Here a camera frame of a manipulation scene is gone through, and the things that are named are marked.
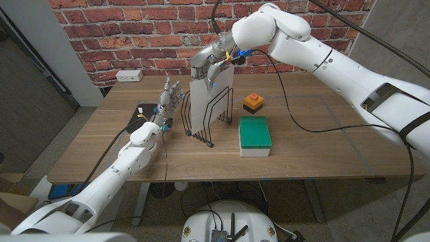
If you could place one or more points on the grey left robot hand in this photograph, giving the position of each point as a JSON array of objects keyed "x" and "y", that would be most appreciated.
[{"x": 165, "y": 104}]

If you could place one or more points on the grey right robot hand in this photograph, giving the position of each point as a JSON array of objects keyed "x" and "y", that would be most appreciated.
[{"x": 208, "y": 58}]

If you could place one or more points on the white paper sheet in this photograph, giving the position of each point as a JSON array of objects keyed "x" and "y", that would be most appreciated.
[{"x": 203, "y": 107}]

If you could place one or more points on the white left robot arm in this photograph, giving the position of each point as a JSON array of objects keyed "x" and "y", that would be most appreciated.
[{"x": 111, "y": 181}]

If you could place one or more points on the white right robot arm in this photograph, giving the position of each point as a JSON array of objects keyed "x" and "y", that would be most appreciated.
[{"x": 336, "y": 67}]

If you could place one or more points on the white box with green lid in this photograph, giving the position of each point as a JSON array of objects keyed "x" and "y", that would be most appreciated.
[{"x": 254, "y": 134}]

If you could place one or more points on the white power outlet strip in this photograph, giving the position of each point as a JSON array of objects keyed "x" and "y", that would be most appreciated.
[{"x": 129, "y": 76}]

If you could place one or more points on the orange emergency stop button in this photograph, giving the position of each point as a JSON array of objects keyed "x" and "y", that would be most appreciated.
[{"x": 253, "y": 101}]

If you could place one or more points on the red brick print backdrop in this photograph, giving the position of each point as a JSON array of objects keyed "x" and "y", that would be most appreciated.
[{"x": 134, "y": 33}]

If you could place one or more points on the white table leg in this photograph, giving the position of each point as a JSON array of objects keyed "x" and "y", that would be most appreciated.
[
  {"x": 314, "y": 201},
  {"x": 141, "y": 201}
]

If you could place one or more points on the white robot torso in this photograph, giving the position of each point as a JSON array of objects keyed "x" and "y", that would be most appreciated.
[{"x": 228, "y": 218}]

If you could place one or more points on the dark perforated partition panel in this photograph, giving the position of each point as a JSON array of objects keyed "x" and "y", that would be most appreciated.
[{"x": 30, "y": 107}]

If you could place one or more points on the blue and white floor device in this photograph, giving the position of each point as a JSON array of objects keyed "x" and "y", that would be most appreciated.
[{"x": 60, "y": 191}]

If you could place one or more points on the black antennas on torso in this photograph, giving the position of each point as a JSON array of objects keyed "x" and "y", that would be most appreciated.
[{"x": 235, "y": 232}]

